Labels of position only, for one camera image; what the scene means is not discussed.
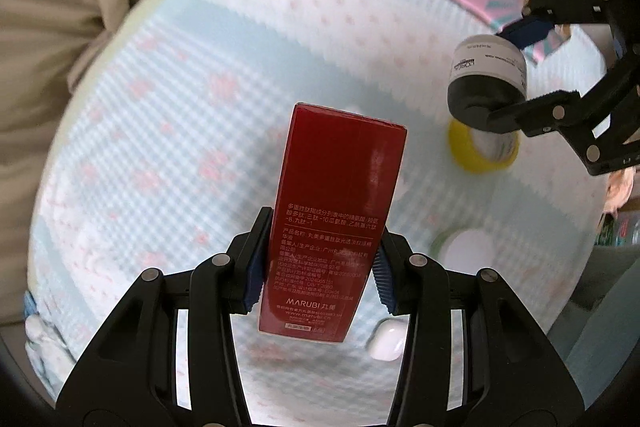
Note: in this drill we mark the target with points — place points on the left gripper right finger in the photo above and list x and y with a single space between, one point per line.
474 355

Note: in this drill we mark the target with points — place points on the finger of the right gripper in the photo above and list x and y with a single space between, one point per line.
596 129
539 17

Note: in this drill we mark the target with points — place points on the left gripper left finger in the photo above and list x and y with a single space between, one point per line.
165 356

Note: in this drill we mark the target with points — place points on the black and white jar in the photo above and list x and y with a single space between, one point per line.
487 80

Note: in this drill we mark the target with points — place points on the yellow tape roll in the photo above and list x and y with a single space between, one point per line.
480 151

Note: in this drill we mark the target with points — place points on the red cosmetics box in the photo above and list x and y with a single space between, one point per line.
338 178

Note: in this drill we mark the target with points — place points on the small white case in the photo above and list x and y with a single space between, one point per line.
387 342

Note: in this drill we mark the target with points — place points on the green and white jar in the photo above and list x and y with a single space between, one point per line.
464 250

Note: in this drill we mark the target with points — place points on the beige curtain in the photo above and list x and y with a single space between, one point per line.
46 46

